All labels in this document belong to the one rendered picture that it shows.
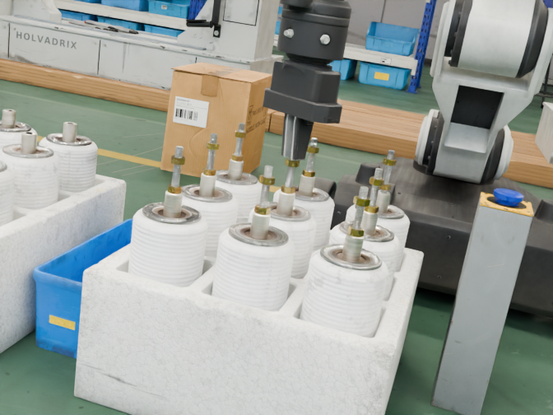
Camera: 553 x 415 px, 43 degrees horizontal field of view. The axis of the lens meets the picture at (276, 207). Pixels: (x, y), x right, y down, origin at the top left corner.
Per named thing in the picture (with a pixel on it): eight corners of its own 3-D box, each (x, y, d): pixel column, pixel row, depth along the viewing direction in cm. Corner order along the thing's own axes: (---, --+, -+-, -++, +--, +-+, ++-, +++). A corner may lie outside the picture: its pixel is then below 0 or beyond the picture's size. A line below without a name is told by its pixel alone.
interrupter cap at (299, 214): (255, 218, 94) (256, 213, 94) (258, 202, 102) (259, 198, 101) (310, 226, 94) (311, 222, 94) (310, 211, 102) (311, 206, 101)
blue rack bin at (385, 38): (369, 47, 585) (374, 21, 579) (415, 54, 578) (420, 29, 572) (361, 48, 539) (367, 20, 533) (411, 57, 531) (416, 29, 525)
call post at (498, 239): (434, 383, 109) (480, 193, 101) (479, 395, 108) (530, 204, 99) (429, 406, 103) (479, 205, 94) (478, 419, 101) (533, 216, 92)
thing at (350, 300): (372, 412, 86) (401, 277, 81) (297, 410, 84) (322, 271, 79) (349, 370, 95) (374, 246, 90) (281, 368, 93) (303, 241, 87)
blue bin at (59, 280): (124, 277, 129) (130, 216, 126) (178, 292, 127) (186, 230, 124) (24, 346, 102) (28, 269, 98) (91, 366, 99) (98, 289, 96)
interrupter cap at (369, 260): (390, 274, 82) (391, 269, 81) (328, 271, 80) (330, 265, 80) (369, 250, 89) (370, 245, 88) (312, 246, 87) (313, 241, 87)
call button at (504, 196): (490, 199, 99) (494, 185, 98) (519, 206, 98) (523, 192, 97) (490, 206, 95) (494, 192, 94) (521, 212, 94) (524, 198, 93)
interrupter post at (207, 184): (216, 196, 102) (220, 174, 101) (211, 200, 99) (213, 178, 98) (202, 193, 102) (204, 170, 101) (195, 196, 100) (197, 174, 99)
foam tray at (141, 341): (191, 292, 128) (202, 199, 123) (401, 350, 119) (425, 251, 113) (72, 397, 91) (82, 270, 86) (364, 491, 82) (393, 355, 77)
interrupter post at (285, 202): (275, 216, 97) (278, 193, 96) (276, 211, 99) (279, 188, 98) (292, 218, 97) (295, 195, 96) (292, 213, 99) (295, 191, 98)
